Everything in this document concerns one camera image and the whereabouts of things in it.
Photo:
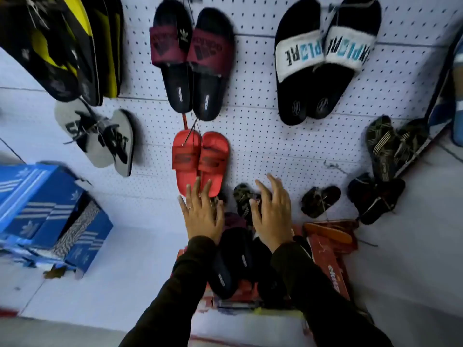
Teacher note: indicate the person's right hand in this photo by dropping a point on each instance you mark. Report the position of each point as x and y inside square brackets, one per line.
[275, 224]

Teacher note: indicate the person's left hand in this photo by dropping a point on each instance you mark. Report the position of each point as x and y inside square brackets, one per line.
[202, 220]

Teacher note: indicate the person's right thumb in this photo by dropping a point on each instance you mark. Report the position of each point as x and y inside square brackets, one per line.
[254, 213]

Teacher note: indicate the person's left little finger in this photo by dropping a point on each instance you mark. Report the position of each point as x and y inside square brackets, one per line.
[183, 207]

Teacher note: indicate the person's right middle finger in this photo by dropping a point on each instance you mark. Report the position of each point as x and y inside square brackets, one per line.
[273, 186]

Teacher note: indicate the person's left middle finger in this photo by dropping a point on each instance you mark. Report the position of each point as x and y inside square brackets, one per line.
[197, 193]

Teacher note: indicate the person's left thumb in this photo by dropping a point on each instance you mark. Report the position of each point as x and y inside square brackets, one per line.
[221, 215]

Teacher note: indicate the person's left forearm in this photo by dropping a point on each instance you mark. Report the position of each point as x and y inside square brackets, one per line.
[173, 299]

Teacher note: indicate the person's right forearm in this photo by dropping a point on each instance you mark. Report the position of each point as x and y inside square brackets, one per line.
[318, 303]

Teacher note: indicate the camouflage patterned sandal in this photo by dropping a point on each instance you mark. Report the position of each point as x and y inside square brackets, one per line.
[243, 202]

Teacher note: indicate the red slide sandal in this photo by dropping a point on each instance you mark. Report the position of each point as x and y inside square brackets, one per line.
[185, 158]
[214, 158]

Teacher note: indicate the small dark sandal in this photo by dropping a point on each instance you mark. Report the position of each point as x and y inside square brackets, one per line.
[320, 201]

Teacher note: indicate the plain black slide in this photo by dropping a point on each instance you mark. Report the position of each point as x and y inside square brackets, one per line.
[231, 263]

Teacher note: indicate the orange slipper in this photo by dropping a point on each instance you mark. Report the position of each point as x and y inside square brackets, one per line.
[327, 231]

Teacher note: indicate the grey flip-flop with black print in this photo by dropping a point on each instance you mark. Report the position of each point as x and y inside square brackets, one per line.
[83, 133]
[123, 140]

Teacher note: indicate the red shoe box with white print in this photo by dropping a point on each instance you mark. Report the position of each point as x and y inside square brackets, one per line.
[331, 271]

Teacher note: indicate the blue shoe box with grey pattern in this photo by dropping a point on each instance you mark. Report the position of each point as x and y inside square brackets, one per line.
[85, 234]

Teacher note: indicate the dark slipper pair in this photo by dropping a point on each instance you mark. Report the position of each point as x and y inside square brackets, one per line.
[376, 198]

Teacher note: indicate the dark patterned sandal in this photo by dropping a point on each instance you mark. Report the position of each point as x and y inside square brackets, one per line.
[412, 140]
[381, 148]

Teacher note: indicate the blue striped shoe box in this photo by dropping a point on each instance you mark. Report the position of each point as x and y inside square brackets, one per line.
[32, 198]

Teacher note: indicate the black hang tag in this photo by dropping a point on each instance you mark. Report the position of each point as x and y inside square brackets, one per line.
[183, 36]

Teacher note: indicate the black and yellow flip-flop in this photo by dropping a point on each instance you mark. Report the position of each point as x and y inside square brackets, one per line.
[106, 43]
[47, 43]

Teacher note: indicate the black metal rack bar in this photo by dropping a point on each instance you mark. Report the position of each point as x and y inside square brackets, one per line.
[439, 90]

